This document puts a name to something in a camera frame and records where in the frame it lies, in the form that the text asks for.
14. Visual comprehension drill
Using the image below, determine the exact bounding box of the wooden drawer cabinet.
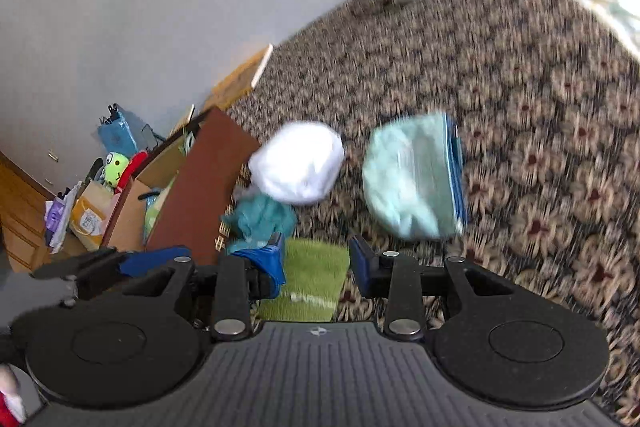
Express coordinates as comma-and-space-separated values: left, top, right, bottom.
0, 151, 87, 276

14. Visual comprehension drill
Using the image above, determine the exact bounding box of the white mesh bath pouf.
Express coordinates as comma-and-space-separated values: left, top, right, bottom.
248, 120, 346, 207

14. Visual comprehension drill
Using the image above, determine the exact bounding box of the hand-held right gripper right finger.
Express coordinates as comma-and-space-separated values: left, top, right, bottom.
349, 234, 518, 340

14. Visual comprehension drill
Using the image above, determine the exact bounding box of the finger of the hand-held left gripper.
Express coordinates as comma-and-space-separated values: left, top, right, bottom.
30, 246, 193, 307

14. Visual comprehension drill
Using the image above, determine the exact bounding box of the light teal zip pouch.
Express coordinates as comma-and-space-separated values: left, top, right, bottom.
361, 111, 470, 242

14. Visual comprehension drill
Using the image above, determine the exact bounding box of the tan parcel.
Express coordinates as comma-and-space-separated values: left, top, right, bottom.
70, 181, 120, 254

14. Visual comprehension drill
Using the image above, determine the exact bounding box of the blue bag with clip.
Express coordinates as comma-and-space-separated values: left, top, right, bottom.
97, 103, 152, 158

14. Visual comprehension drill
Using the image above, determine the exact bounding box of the cartoon cover book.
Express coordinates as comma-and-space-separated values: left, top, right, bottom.
169, 104, 197, 138

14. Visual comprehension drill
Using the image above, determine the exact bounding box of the purple and white packet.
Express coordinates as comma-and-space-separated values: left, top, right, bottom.
44, 182, 82, 256

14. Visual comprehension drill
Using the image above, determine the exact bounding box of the green fluffy towel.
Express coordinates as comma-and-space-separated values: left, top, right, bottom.
254, 237, 351, 324

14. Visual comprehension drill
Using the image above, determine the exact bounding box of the red plush toy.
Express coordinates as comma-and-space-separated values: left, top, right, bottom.
115, 149, 152, 196

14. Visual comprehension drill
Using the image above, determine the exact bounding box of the green frog plush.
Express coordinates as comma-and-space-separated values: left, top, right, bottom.
102, 151, 132, 188

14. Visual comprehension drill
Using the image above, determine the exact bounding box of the yellow book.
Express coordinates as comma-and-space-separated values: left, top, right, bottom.
200, 44, 274, 114

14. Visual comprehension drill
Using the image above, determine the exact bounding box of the teal cloth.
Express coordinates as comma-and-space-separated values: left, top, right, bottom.
220, 194, 299, 256

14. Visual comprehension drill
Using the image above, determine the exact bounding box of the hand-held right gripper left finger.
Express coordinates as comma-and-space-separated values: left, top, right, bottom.
117, 232, 288, 342

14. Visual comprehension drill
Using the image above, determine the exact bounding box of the brown cardboard box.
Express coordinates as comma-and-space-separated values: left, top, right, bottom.
100, 107, 262, 266

